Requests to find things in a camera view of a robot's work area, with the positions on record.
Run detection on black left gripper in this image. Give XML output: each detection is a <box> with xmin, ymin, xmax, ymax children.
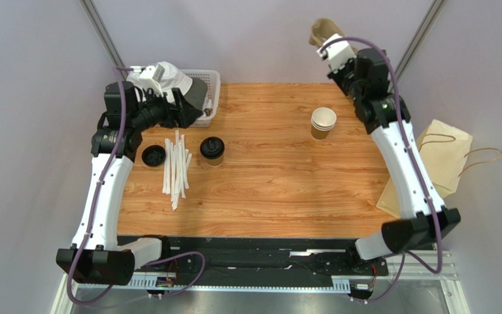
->
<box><xmin>131</xmin><ymin>87</ymin><xmax>203</xmax><ymax>133</ymax></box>

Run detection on black plastic cup lid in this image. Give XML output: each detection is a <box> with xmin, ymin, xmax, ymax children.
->
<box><xmin>199</xmin><ymin>137</ymin><xmax>226</xmax><ymax>160</ymax></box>

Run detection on brown paper coffee cup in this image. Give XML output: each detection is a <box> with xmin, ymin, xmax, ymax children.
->
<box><xmin>204</xmin><ymin>155</ymin><xmax>224</xmax><ymax>167</ymax></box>

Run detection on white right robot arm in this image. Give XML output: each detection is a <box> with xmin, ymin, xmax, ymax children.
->
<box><xmin>323</xmin><ymin>47</ymin><xmax>461</xmax><ymax>260</ymax></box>

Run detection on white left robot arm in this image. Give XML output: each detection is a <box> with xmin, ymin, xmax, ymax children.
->
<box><xmin>56</xmin><ymin>81</ymin><xmax>203</xmax><ymax>285</ymax></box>

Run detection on olive green cloth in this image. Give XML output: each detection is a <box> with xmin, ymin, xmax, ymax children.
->
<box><xmin>185</xmin><ymin>78</ymin><xmax>208</xmax><ymax>111</ymax></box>

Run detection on white bucket hat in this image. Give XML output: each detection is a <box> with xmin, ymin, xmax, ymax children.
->
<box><xmin>151</xmin><ymin>61</ymin><xmax>192</xmax><ymax>103</ymax></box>

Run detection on white plastic basket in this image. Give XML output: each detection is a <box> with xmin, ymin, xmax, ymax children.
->
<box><xmin>180</xmin><ymin>69</ymin><xmax>221</xmax><ymax>128</ymax></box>

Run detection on wrapped white straws bundle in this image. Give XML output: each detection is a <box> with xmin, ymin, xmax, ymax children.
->
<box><xmin>162</xmin><ymin>130</ymin><xmax>193</xmax><ymax>211</ymax></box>

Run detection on stack of paper cups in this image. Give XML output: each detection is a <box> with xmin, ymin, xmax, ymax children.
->
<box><xmin>310</xmin><ymin>107</ymin><xmax>337</xmax><ymax>141</ymax></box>

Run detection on kraft paper bag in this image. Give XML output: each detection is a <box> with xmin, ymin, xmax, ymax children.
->
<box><xmin>376</xmin><ymin>119</ymin><xmax>502</xmax><ymax>219</ymax></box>

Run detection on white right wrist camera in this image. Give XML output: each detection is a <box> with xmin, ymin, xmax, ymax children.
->
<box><xmin>316</xmin><ymin>33</ymin><xmax>356</xmax><ymax>73</ymax></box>

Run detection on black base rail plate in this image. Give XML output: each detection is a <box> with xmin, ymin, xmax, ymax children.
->
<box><xmin>142</xmin><ymin>236</ymin><xmax>389</xmax><ymax>288</ymax></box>

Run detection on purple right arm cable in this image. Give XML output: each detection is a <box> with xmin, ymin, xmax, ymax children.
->
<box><xmin>319</xmin><ymin>36</ymin><xmax>444</xmax><ymax>304</ymax></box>

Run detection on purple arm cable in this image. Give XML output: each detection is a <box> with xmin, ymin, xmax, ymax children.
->
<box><xmin>319</xmin><ymin>36</ymin><xmax>444</xmax><ymax>304</ymax></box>
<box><xmin>66</xmin><ymin>65</ymin><xmax>207</xmax><ymax>305</ymax></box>

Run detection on aluminium frame rail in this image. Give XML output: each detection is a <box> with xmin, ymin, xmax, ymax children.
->
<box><xmin>61</xmin><ymin>243</ymin><xmax>461</xmax><ymax>292</ymax></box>

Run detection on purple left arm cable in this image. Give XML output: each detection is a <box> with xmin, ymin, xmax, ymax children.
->
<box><xmin>66</xmin><ymin>65</ymin><xmax>207</xmax><ymax>305</ymax></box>

